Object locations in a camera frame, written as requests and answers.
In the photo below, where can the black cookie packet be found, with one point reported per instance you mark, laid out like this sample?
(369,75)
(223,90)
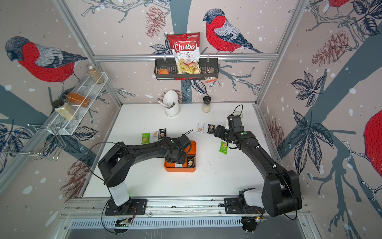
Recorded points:
(211,128)
(162,133)
(191,159)

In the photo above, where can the orange sauce bottle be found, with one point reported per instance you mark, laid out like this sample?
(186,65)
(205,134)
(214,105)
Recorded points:
(77,99)

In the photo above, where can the metal wire rack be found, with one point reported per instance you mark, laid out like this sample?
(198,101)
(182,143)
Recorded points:
(35,142)

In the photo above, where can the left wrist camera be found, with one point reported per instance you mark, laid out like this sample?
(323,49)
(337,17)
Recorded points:
(183,142)

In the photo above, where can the red Chuba chips bag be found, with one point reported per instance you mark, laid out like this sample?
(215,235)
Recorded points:
(186,50)

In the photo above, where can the orange storage box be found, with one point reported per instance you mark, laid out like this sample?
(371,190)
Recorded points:
(170,167)

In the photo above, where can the grain filled glass jar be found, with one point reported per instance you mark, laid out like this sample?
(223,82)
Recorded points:
(95,73)

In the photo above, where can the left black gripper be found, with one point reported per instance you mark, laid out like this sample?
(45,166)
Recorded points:
(182,161)

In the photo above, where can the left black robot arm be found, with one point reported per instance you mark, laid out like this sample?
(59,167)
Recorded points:
(115,165)

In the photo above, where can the green translucent cup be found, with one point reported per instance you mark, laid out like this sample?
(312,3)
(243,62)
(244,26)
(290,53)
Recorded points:
(237,113)

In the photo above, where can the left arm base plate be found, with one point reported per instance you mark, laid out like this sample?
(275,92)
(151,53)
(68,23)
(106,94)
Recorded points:
(132,207)

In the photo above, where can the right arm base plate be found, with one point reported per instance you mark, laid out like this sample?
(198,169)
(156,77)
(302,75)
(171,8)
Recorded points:
(239,206)

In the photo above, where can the glass spice jar black lid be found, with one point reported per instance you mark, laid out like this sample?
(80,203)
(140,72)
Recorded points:
(206,104)

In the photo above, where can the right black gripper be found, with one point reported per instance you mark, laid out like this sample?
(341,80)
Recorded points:
(219,131)

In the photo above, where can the pale yellow block jar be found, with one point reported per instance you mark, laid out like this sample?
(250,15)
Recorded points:
(66,111)

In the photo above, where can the black hanging wire basket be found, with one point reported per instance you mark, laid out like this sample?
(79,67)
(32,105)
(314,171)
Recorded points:
(172,70)

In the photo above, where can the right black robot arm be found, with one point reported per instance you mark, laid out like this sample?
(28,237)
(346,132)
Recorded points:
(281,191)

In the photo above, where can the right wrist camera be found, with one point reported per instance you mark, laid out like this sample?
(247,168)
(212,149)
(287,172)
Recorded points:
(235,123)

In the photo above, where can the white utensil holder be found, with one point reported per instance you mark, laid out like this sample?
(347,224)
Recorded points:
(170,102)

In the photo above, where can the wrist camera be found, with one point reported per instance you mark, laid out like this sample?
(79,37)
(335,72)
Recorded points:
(183,142)
(235,123)

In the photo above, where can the white drycake cookie packet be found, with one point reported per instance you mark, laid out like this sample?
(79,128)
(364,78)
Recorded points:
(200,127)

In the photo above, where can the green cookie packet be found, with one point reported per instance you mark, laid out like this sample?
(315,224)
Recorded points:
(145,138)
(223,148)

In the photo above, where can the white wire wall shelf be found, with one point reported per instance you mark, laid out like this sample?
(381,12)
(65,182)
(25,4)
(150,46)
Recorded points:
(87,88)

